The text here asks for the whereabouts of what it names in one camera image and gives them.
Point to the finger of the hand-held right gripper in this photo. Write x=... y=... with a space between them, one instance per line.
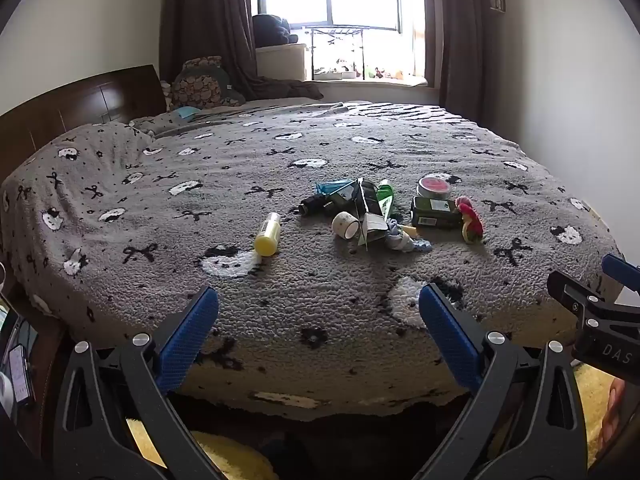
x=620 y=270
x=570 y=287

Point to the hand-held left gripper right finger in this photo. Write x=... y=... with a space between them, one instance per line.
x=450 y=335

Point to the brown curtain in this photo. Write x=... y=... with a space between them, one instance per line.
x=205 y=15
x=455 y=30

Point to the yellow fluffy rug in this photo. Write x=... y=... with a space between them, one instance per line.
x=230 y=455

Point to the white tape roll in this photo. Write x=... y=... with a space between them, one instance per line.
x=345 y=223

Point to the teal foil packet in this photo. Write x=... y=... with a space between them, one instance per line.
x=332 y=187

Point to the dark blue cloth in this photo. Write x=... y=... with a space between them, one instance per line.
x=272 y=29

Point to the green tube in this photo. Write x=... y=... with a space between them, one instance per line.
x=386 y=195

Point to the wall switch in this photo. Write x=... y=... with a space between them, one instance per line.
x=497 y=1

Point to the dark green box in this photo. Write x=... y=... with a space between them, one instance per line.
x=435 y=212
x=342 y=201

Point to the white storage box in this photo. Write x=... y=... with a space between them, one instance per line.
x=280 y=62

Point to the metal drying rack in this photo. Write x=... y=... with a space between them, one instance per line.
x=350 y=35

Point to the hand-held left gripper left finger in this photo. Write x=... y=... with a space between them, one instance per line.
x=187 y=340

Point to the round metal tin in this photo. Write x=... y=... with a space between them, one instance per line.
x=434 y=187

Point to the light blue packet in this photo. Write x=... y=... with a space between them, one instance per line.
x=186 y=113

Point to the smartphone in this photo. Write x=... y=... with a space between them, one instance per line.
x=20 y=372

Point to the yellow plastic bottle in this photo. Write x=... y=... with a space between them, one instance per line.
x=267 y=235

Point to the row of small toys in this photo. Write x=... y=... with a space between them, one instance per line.
x=370 y=71

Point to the grey printed blanket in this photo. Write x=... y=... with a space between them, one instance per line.
x=300 y=285

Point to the opened dark carton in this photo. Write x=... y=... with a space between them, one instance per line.
x=369 y=210

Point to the blue knitted cloth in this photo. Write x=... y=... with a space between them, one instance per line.
x=400 y=242

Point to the pink yellow plush toy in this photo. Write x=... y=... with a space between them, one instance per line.
x=471 y=220

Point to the small black bottle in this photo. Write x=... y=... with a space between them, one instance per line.
x=312 y=205

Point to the patterned dark pillow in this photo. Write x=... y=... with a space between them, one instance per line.
x=200 y=85

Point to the person's right hand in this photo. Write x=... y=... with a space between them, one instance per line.
x=614 y=412

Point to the dark brown blanket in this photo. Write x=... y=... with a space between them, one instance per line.
x=287 y=89

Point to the brown wooden headboard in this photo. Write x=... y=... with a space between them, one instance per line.
x=75 y=105

